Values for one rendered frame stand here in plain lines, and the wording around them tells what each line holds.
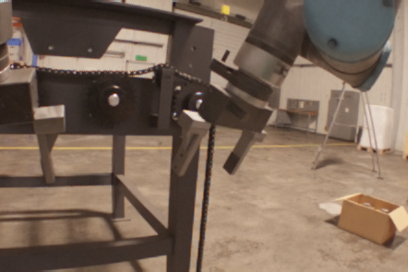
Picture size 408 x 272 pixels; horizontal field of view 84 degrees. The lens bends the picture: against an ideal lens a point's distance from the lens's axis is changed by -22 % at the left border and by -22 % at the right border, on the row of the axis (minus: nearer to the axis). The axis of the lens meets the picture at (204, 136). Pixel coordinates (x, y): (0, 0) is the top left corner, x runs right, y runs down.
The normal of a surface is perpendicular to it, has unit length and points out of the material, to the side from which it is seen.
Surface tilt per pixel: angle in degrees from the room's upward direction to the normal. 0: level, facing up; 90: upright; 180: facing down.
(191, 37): 90
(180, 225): 90
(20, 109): 114
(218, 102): 83
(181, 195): 90
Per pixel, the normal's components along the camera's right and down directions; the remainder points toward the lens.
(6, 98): 0.41, 0.53
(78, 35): 0.53, 0.15
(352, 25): -0.54, 0.14
